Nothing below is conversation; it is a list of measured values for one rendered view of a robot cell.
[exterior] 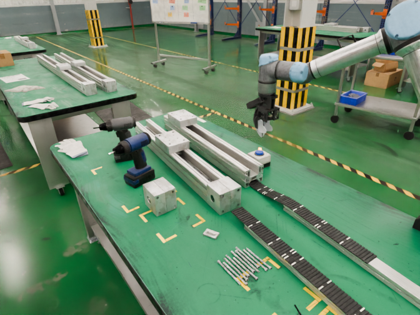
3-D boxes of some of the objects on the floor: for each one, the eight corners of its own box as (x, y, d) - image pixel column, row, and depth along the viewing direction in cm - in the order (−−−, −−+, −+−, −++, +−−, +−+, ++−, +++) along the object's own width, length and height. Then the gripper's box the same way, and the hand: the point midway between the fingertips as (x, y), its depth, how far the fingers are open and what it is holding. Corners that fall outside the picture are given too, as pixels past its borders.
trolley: (421, 125, 378) (450, 39, 330) (412, 141, 342) (443, 46, 294) (338, 109, 438) (352, 33, 390) (322, 120, 402) (335, 39, 353)
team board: (150, 68, 704) (139, -31, 611) (164, 64, 741) (155, -30, 648) (205, 75, 632) (202, -36, 539) (217, 70, 669) (216, -35, 576)
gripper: (266, 97, 124) (263, 144, 134) (282, 92, 128) (279, 139, 138) (252, 92, 130) (250, 137, 140) (269, 88, 134) (265, 132, 144)
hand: (260, 134), depth 141 cm, fingers closed
